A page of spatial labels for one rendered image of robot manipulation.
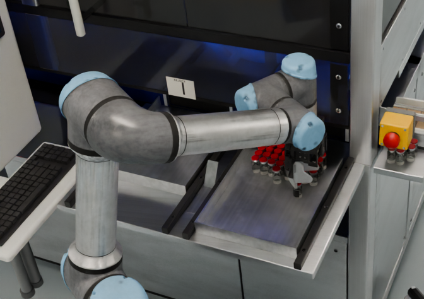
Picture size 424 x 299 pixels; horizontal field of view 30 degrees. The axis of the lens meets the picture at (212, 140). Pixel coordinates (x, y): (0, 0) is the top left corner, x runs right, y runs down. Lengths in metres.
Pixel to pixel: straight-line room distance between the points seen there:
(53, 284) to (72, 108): 1.71
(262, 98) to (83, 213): 0.44
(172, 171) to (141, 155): 0.70
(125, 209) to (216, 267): 0.66
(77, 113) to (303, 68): 0.52
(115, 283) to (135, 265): 1.17
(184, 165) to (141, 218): 0.22
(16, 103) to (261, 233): 0.87
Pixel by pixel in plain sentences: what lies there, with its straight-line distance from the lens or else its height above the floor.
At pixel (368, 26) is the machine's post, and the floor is 1.29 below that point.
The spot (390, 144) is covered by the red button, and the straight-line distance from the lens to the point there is 1.97.
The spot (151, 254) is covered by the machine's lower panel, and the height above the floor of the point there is 0.29.
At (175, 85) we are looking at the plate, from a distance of 2.18.
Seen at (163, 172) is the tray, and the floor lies 0.88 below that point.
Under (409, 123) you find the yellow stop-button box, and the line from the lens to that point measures 1.99.
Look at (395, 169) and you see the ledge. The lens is 2.08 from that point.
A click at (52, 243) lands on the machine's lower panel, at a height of 0.19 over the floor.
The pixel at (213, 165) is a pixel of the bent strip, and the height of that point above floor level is 0.93.
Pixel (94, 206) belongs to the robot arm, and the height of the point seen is 1.18.
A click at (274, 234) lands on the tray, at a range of 1.90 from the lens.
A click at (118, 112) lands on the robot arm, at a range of 1.41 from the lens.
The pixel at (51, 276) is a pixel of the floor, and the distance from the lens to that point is 3.17.
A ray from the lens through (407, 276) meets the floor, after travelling 3.01.
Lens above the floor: 2.21
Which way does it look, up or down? 37 degrees down
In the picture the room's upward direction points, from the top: 7 degrees counter-clockwise
